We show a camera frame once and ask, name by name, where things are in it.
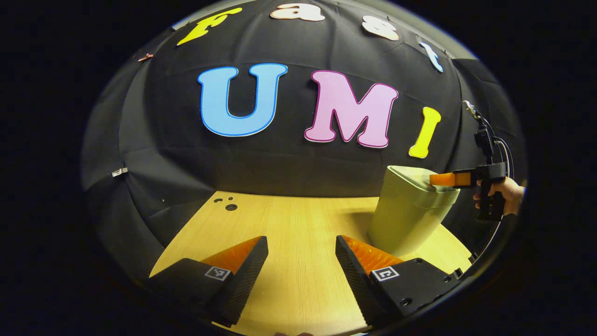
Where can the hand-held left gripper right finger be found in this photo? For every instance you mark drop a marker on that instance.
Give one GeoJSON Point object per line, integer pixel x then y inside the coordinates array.
{"type": "Point", "coordinates": [357, 280]}

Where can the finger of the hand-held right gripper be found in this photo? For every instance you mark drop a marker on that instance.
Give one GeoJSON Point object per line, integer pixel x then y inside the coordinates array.
{"type": "Point", "coordinates": [447, 179]}

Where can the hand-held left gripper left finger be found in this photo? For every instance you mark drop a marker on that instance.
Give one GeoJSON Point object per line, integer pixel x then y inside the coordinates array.
{"type": "Point", "coordinates": [245, 280]}

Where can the green desktop garbage bin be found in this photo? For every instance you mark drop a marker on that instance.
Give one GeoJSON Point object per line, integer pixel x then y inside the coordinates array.
{"type": "Point", "coordinates": [406, 219]}

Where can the wooden desktop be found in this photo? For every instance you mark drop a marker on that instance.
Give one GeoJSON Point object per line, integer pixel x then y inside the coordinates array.
{"type": "Point", "coordinates": [298, 233]}

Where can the black backdrop cloth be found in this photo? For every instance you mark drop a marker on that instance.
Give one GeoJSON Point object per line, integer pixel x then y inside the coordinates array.
{"type": "Point", "coordinates": [186, 158]}

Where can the silver clip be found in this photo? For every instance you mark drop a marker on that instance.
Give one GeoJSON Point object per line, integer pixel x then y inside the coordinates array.
{"type": "Point", "coordinates": [120, 171]}

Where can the orange clip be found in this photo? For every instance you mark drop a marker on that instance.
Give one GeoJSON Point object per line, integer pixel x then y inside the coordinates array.
{"type": "Point", "coordinates": [145, 57]}

